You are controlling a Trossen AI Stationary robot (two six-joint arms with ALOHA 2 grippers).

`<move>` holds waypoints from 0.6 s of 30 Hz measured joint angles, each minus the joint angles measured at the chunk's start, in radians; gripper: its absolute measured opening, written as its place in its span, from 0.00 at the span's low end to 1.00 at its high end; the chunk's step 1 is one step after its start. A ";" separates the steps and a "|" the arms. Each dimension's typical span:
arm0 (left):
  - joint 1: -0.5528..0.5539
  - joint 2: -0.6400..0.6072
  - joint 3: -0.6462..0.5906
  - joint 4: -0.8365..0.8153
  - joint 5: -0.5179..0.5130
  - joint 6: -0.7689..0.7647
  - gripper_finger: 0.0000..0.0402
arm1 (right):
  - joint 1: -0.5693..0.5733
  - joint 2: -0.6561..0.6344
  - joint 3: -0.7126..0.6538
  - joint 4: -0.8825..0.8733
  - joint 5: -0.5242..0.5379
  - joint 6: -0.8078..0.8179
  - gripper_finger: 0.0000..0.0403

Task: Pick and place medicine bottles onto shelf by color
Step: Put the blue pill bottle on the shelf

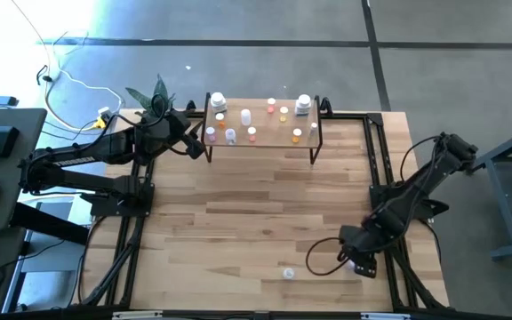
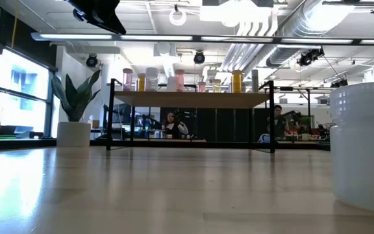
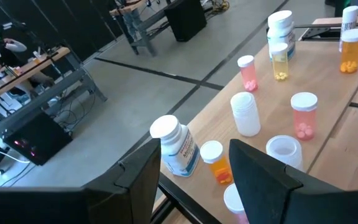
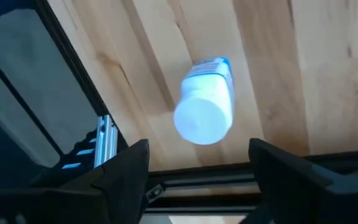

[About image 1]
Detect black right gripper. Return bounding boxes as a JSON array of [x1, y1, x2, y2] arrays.
[[338, 224, 380, 279]]

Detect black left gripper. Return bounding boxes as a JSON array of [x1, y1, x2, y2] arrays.
[[160, 110, 206, 160]]

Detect white melatonin labelled bottle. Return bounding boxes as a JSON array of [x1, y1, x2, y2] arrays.
[[210, 92, 228, 115]]

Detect white bottle with dark label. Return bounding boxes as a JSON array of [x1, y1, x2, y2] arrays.
[[294, 93, 313, 117]]

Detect snake plant in white pot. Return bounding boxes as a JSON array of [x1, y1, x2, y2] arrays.
[[125, 73, 178, 119]]

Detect blue-grey metal stand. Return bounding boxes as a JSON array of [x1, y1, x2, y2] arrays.
[[460, 120, 512, 261]]

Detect black desk support bar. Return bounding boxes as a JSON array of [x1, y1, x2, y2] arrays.
[[11, 202, 91, 245]]

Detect grey floor cabinet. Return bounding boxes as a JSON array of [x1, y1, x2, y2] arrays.
[[20, 190, 93, 273]]

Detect grey desk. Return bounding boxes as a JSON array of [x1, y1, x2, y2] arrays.
[[0, 108, 48, 235]]

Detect white edge bracket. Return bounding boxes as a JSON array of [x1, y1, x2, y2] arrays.
[[360, 312, 412, 320]]

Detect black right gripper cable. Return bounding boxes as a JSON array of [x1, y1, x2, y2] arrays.
[[305, 236, 350, 277]]

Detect white floor cable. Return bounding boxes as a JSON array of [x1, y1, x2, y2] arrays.
[[44, 28, 124, 117]]

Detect black aluminium table frame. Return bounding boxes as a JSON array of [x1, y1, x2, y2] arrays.
[[76, 110, 452, 320]]

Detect short black floor cable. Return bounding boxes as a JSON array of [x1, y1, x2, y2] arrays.
[[36, 64, 56, 86]]

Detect beige floor cable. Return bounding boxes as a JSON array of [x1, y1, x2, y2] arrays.
[[11, 0, 69, 129]]

